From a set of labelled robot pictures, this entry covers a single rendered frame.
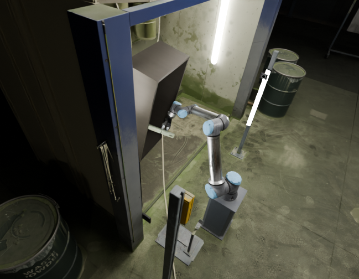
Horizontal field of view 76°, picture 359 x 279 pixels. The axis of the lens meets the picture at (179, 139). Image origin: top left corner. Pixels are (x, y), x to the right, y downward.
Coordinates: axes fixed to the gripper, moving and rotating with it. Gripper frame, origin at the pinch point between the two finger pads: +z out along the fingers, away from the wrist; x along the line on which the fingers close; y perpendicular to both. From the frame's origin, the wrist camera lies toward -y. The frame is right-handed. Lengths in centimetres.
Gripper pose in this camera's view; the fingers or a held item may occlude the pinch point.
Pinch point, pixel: (163, 132)
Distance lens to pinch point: 256.5
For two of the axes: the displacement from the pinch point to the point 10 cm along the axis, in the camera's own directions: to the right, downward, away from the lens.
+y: -1.2, -4.6, 8.8
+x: -8.8, -3.6, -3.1
